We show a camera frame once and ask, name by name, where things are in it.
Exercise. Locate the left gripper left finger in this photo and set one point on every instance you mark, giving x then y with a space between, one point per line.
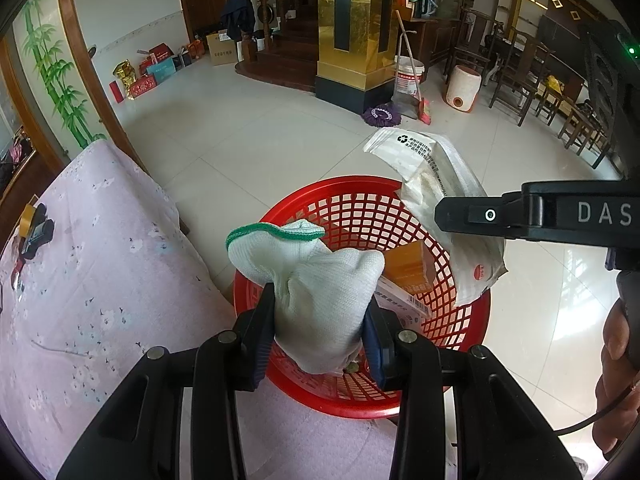
136 433

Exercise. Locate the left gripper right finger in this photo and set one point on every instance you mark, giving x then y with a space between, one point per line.
500 432

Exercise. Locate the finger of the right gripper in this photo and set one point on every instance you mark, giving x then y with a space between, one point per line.
514 215

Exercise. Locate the white striped plastic bag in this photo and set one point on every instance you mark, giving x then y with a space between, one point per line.
439 189

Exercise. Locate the orange medicine box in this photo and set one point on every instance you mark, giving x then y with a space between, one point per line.
411 267

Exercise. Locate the white cotton glove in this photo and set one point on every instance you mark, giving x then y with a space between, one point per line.
321 295

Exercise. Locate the white medicine box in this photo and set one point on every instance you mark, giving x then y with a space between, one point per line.
412 313

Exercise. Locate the person's right hand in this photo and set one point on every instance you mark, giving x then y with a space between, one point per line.
617 374

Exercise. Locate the red plastic mesh basket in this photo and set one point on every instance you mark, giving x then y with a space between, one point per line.
364 212

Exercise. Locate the white cylinder stool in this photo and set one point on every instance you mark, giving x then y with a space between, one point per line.
462 88

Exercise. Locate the purple mop head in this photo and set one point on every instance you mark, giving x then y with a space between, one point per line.
383 115

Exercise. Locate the lilac floral tablecloth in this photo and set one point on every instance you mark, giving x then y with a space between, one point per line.
118 278

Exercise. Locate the white bucket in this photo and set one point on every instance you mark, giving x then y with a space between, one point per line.
409 75

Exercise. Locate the black pouch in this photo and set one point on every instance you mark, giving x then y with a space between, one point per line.
40 233

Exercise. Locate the yellow tape roll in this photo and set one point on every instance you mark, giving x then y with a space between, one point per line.
27 217

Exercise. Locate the golden pillar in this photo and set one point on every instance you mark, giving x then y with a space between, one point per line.
357 49

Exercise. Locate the wooden staircase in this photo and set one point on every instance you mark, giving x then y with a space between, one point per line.
284 47

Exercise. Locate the brown cardboard box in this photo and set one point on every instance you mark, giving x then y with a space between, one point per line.
221 48

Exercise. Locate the bamboo painted panel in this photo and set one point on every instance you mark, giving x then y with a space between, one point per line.
53 77

